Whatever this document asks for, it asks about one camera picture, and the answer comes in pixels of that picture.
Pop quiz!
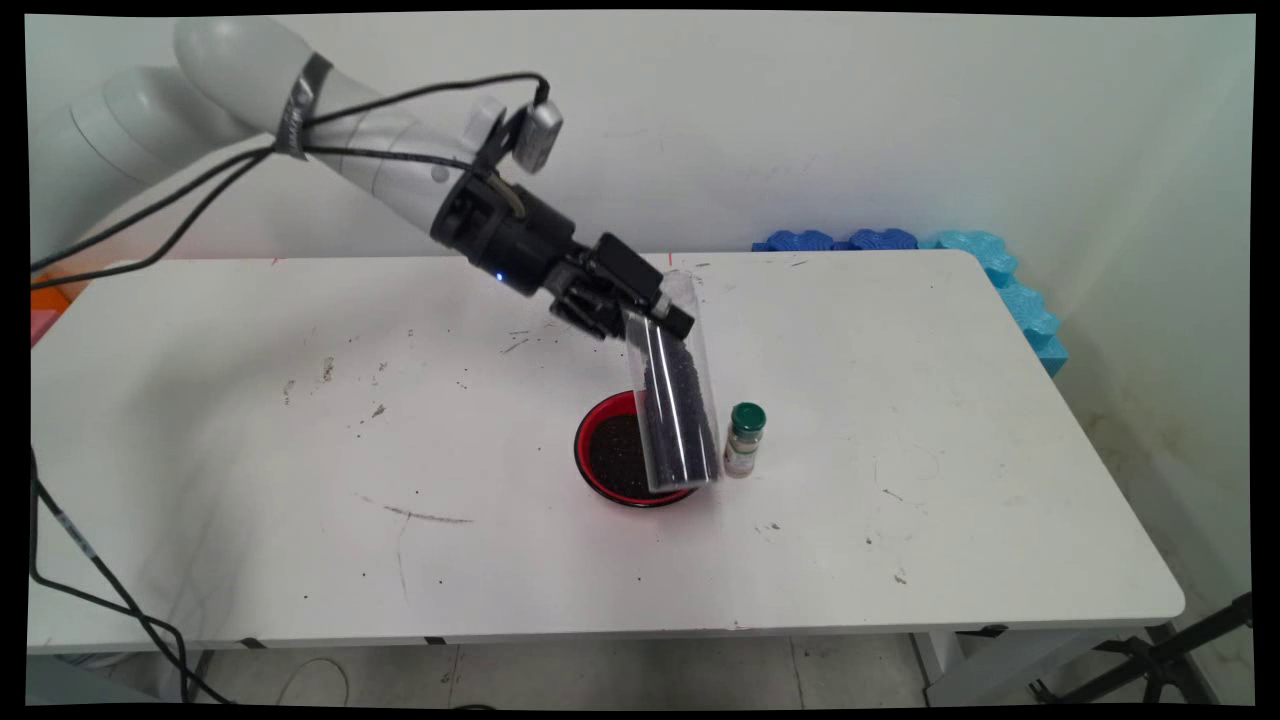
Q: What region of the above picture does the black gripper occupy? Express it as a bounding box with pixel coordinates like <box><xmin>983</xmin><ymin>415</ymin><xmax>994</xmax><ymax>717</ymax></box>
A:
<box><xmin>465</xmin><ymin>190</ymin><xmax>697</xmax><ymax>342</ymax></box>

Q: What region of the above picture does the clear plastic jar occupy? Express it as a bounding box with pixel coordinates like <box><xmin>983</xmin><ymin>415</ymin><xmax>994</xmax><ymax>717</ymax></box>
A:
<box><xmin>622</xmin><ymin>268</ymin><xmax>723</xmax><ymax>493</ymax></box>

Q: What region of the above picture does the black granules pile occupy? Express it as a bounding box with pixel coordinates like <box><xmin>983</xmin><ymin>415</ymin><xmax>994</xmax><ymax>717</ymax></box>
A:
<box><xmin>587</xmin><ymin>413</ymin><xmax>651</xmax><ymax>501</ymax></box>

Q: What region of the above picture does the red bowl black rim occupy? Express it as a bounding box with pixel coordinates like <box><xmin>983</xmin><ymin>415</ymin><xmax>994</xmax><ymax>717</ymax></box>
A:
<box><xmin>573</xmin><ymin>390</ymin><xmax>701</xmax><ymax>509</ymax></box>

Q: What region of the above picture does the green cap spice bottle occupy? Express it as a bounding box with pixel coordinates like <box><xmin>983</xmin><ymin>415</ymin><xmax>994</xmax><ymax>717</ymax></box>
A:
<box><xmin>722</xmin><ymin>402</ymin><xmax>768</xmax><ymax>479</ymax></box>

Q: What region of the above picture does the light blue foam block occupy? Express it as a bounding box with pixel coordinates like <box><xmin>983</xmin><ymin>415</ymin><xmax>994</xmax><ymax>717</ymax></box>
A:
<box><xmin>920</xmin><ymin>230</ymin><xmax>1069</xmax><ymax>379</ymax></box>

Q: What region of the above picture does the white table leg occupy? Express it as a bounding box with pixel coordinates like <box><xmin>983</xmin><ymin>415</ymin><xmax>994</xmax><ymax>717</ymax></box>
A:
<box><xmin>150</xmin><ymin>650</ymin><xmax>216</xmax><ymax>703</ymax></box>

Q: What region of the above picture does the black tripod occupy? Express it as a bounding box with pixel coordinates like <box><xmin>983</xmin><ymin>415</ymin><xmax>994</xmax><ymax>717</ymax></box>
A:
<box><xmin>1030</xmin><ymin>592</ymin><xmax>1253</xmax><ymax>706</ymax></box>

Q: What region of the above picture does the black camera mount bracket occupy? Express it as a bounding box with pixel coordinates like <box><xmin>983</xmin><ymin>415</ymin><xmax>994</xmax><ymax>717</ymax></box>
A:
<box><xmin>470</xmin><ymin>100</ymin><xmax>531</xmax><ymax>179</ymax></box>

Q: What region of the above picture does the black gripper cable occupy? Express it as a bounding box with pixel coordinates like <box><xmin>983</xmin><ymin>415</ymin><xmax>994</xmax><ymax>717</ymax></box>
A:
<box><xmin>30</xmin><ymin>145</ymin><xmax>491</xmax><ymax>293</ymax></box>

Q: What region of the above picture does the black camera cable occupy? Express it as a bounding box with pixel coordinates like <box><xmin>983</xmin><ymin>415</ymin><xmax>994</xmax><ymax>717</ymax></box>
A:
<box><xmin>30</xmin><ymin>72</ymin><xmax>551</xmax><ymax>276</ymax></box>

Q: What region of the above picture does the grey velcro strap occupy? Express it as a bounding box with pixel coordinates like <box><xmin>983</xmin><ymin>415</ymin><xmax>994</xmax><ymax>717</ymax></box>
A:
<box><xmin>272</xmin><ymin>52</ymin><xmax>334</xmax><ymax>161</ymax></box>

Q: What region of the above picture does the thin floor cable loop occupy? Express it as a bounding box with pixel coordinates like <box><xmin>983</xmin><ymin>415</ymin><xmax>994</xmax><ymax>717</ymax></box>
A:
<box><xmin>277</xmin><ymin>657</ymin><xmax>351</xmax><ymax>706</ymax></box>

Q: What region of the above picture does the black hanging cable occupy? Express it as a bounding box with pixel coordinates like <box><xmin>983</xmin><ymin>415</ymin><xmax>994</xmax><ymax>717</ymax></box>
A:
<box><xmin>30</xmin><ymin>450</ymin><xmax>233</xmax><ymax>706</ymax></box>

